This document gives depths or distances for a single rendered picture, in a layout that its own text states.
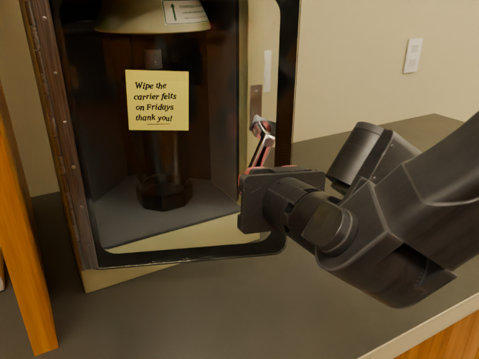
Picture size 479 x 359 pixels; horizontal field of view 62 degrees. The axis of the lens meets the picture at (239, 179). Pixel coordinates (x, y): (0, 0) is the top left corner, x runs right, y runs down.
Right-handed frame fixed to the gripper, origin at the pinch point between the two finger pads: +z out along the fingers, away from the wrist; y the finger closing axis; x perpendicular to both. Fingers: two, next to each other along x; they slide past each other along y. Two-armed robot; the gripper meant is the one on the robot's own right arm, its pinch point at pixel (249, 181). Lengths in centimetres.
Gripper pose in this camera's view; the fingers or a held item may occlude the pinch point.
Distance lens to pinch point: 52.1
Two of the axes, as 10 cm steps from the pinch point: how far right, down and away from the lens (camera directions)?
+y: -9.2, 0.6, -4.0
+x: -0.4, 9.7, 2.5
